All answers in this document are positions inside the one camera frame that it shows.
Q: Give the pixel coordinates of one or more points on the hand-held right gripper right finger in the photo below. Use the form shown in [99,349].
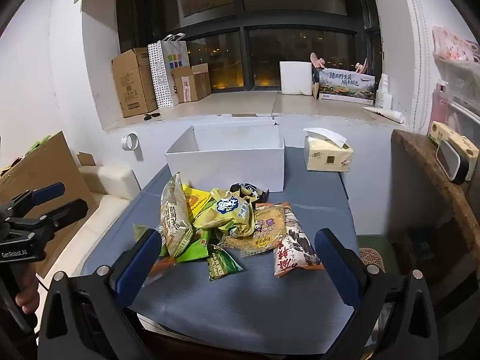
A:
[334,258]

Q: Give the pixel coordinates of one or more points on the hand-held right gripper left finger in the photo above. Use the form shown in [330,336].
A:
[139,260]

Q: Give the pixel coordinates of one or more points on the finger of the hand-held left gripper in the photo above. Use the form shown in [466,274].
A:
[67,210]
[45,192]

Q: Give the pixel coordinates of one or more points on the white ink-drawing snack packet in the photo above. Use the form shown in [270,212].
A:
[296,249]

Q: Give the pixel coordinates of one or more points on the tall gold snack packet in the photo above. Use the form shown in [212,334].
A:
[174,217]

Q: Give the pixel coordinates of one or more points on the clear orange cake packet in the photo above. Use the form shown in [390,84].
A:
[267,229]

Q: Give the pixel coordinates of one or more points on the yellow orange snack packet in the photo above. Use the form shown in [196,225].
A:
[195,200]

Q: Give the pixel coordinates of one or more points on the small dark green snack packet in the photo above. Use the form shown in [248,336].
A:
[222,266]

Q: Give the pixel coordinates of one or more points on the black snack packet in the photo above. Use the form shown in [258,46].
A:
[259,194]

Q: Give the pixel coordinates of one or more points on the yellow packet with blue label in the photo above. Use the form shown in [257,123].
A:
[228,210]

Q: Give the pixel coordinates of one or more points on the white cardboard box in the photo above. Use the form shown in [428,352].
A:
[225,168]

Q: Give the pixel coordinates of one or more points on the person's left hand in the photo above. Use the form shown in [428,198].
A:
[27,294]

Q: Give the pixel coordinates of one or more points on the grey blue mat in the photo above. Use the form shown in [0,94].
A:
[262,300]

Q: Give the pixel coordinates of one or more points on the yellow tissue pack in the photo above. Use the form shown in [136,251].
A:
[326,157]

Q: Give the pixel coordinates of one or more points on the brown cork board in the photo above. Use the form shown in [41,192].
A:
[423,180]

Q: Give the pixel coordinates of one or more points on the black sunglasses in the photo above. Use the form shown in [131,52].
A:
[150,116]

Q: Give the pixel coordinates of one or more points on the large brown cardboard box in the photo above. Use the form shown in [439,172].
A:
[131,86]

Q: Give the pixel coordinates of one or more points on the black and white device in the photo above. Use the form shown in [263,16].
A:
[450,161]

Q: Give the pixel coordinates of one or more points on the white tube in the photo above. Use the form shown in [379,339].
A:
[386,114]

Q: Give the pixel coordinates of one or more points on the dotted white paper bag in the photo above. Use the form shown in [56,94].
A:
[162,78]

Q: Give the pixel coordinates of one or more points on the pale yellow tissue box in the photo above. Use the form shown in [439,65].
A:
[455,137]

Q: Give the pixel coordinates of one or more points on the printed landscape gift box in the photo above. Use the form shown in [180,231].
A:
[347,86]

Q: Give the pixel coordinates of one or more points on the small open cardboard box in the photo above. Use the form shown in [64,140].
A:
[197,84]

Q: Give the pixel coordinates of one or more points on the white paper towel roll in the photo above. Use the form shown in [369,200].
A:
[296,78]

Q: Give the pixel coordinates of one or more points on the white bag with coloured squares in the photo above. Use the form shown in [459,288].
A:
[176,54]

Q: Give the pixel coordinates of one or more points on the pink slipper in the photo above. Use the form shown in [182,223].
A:
[362,66]
[317,60]

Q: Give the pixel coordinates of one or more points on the dark framed window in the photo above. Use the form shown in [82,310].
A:
[300,26]

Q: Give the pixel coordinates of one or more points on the pink printed hanging bag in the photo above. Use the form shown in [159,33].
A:
[453,43]

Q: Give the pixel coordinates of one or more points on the white round wall fitting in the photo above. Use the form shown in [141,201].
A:
[130,142]

